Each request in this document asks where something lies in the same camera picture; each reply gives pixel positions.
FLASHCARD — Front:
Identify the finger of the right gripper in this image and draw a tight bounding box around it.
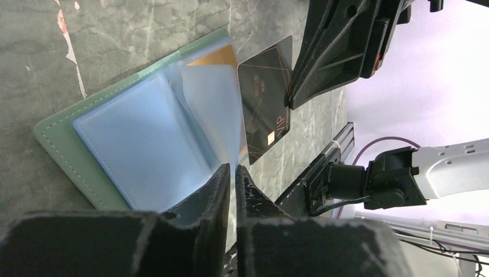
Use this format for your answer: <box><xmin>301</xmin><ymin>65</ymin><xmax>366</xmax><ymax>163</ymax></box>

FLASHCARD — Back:
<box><xmin>284</xmin><ymin>0</ymin><xmax>405</xmax><ymax>110</ymax></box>

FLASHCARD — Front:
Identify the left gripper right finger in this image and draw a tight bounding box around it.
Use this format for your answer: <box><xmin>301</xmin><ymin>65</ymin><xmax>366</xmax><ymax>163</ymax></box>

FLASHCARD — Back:
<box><xmin>235</xmin><ymin>165</ymin><xmax>412</xmax><ymax>276</ymax></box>

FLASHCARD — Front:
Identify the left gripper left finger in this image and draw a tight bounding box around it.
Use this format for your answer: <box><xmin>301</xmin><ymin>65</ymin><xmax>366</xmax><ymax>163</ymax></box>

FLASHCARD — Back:
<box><xmin>1</xmin><ymin>164</ymin><xmax>230</xmax><ymax>276</ymax></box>

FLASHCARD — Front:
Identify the black VIP credit card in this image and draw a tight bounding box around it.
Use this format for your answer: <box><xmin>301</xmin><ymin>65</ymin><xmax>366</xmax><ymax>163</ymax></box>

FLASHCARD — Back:
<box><xmin>237</xmin><ymin>35</ymin><xmax>293</xmax><ymax>164</ymax></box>

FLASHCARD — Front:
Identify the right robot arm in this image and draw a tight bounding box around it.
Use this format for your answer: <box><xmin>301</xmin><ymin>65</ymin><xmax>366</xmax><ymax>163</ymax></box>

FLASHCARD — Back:
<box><xmin>284</xmin><ymin>1</ymin><xmax>488</xmax><ymax>216</ymax></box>

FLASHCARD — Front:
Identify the orange credit card in holder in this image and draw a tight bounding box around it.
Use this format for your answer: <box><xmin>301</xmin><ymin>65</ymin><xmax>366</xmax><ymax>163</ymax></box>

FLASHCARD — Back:
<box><xmin>188</xmin><ymin>44</ymin><xmax>238</xmax><ymax>69</ymax></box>

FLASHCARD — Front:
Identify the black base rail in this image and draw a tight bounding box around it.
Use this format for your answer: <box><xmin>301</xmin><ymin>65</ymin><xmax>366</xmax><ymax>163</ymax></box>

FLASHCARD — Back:
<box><xmin>275</xmin><ymin>122</ymin><xmax>355</xmax><ymax>217</ymax></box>

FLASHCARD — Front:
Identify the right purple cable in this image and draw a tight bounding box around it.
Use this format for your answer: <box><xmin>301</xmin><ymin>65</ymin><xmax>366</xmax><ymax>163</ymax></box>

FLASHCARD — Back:
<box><xmin>336</xmin><ymin>136</ymin><xmax>421</xmax><ymax>219</ymax></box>

